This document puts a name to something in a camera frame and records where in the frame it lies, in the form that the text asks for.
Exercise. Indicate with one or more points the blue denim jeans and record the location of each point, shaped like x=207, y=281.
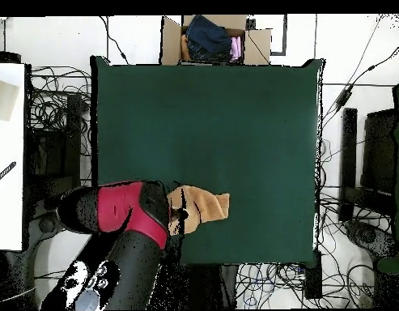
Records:
x=207, y=37

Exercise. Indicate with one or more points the black metal frame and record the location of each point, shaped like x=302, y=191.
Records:
x=348, y=155

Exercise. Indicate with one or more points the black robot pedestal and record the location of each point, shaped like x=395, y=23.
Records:
x=215, y=285

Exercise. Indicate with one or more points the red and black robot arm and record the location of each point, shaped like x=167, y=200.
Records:
x=121, y=207

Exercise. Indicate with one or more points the beige paper sheet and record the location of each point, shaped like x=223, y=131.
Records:
x=3, y=100

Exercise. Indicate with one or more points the dark green table cloth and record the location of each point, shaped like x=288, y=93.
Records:
x=218, y=129

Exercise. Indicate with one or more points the black equipment rack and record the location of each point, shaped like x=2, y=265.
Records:
x=56, y=155

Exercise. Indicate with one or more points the white side table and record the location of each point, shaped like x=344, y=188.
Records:
x=8, y=194

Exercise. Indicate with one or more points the brown cardboard box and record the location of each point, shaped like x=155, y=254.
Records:
x=255, y=45

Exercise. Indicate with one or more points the pink cloth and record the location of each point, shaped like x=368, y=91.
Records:
x=236, y=48

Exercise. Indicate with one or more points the black power strip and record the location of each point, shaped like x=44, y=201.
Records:
x=313, y=278

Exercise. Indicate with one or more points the tan terry towel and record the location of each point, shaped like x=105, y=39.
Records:
x=208, y=204

